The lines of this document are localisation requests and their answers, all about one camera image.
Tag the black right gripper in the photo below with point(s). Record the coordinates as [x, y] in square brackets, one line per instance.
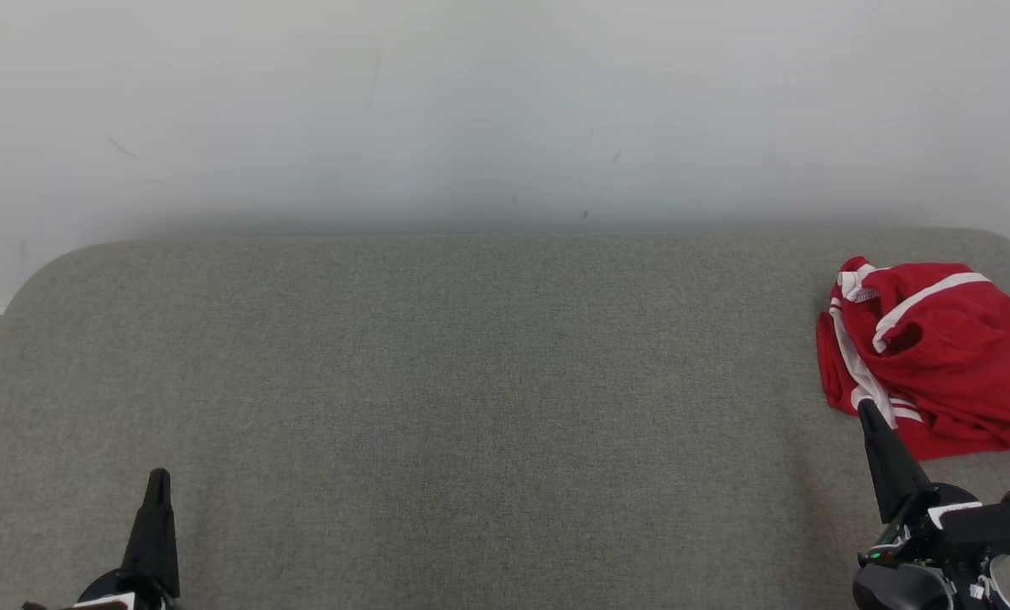
[937, 551]

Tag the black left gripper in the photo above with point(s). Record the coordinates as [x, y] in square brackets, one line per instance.
[119, 593]

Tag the red basketball jersey number 23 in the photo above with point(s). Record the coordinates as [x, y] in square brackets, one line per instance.
[831, 364]

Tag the red shorts with white bands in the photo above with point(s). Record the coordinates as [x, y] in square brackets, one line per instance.
[962, 356]

